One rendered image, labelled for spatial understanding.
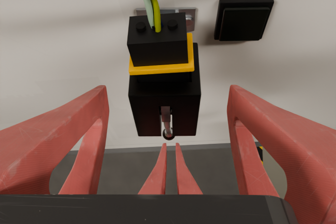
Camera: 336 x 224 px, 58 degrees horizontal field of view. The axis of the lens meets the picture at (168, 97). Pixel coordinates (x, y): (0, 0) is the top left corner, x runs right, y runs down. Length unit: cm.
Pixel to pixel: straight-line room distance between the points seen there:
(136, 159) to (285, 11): 124
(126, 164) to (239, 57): 120
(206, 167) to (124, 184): 39
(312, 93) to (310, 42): 9
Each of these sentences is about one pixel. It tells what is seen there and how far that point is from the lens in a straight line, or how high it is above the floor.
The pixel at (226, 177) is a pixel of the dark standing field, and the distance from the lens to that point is 145.
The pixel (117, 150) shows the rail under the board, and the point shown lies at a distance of 49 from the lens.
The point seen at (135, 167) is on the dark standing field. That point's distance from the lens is 145.
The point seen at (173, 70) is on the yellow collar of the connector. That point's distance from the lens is 16.
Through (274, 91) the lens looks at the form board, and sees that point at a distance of 35.
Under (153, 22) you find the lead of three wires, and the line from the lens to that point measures 16.
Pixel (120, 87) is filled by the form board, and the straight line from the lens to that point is 33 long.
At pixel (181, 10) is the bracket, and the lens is 24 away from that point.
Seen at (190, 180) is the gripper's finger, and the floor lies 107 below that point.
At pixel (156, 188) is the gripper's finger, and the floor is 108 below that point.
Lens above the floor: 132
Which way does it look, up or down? 79 degrees down
